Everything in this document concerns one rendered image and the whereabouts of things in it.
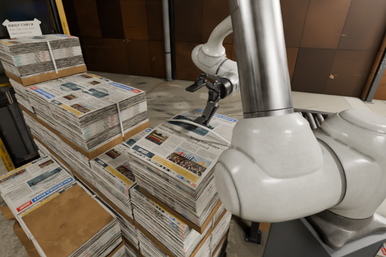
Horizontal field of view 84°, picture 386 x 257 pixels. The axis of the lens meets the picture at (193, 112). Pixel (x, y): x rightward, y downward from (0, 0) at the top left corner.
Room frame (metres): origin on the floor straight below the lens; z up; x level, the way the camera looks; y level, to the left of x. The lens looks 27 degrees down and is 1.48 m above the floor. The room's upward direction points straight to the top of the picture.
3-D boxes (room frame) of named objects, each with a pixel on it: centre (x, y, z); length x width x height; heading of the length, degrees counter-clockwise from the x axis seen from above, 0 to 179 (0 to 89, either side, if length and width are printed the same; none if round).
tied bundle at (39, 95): (1.19, 0.72, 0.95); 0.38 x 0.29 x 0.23; 144
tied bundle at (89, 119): (1.01, 0.48, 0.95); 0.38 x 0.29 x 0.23; 144
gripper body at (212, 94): (0.76, -0.09, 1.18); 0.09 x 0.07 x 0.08; 143
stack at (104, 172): (0.93, 0.38, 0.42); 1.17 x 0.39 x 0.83; 53
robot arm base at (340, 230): (0.39, -0.38, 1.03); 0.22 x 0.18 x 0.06; 107
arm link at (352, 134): (0.38, -0.35, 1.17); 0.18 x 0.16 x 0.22; 105
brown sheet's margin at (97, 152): (1.01, 0.48, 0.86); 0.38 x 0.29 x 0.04; 144
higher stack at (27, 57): (1.37, 0.95, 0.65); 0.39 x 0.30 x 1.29; 143
